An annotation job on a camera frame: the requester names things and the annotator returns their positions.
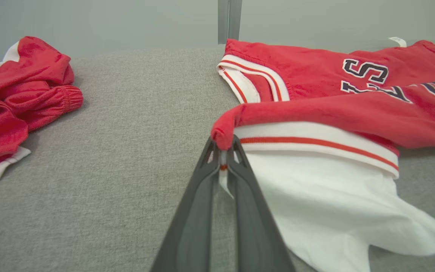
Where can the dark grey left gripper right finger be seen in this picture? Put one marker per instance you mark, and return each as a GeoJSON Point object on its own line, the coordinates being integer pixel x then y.
{"type": "Point", "coordinates": [255, 226]}

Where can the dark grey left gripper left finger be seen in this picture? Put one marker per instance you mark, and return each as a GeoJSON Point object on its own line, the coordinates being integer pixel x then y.
{"type": "Point", "coordinates": [195, 211]}

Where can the red basketball jersey white sleeves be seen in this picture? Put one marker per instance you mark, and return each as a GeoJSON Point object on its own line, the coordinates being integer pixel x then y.
{"type": "Point", "coordinates": [315, 75]}

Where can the red shorts white stripe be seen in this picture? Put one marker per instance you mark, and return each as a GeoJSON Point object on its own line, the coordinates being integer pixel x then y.
{"type": "Point", "coordinates": [13, 94]}

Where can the grey metal partition post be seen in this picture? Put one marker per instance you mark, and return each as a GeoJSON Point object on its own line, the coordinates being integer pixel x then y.
{"type": "Point", "coordinates": [223, 19]}
{"type": "Point", "coordinates": [235, 19]}

